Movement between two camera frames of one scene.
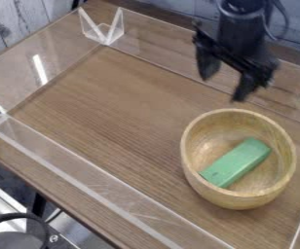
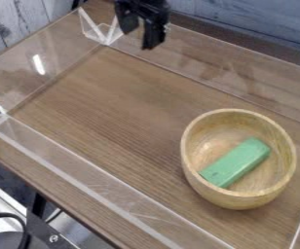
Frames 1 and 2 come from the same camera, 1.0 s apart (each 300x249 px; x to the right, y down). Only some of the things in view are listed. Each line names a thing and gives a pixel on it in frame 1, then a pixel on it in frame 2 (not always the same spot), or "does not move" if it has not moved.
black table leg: x=39 y=204 does not move
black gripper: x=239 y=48 to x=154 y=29
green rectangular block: x=221 y=171 does not move
